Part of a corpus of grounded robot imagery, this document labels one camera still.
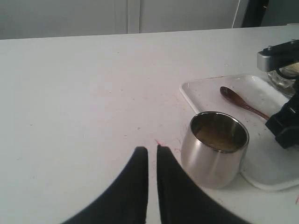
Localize white cabinet doors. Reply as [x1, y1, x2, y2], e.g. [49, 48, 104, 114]
[0, 0, 247, 39]

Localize dark post at right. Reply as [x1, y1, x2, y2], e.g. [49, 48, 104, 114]
[240, 0, 299, 28]

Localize white rectangular plastic tray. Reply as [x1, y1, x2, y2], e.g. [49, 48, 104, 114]
[180, 74, 299, 190]

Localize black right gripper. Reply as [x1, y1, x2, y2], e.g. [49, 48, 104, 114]
[265, 79, 299, 149]

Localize brown wooden spoon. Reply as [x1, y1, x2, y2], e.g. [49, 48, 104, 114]
[220, 86, 270, 120]

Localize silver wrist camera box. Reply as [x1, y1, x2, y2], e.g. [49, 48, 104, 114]
[257, 39, 299, 72]

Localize stainless steel cup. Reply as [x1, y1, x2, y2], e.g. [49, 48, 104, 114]
[181, 111, 249, 189]

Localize steel bowl with rice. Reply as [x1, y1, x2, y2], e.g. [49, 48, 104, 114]
[268, 63, 299, 98]

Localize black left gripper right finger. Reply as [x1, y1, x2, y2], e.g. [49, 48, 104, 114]
[157, 145, 248, 224]

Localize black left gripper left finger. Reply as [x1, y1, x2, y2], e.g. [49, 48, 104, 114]
[64, 147, 149, 224]

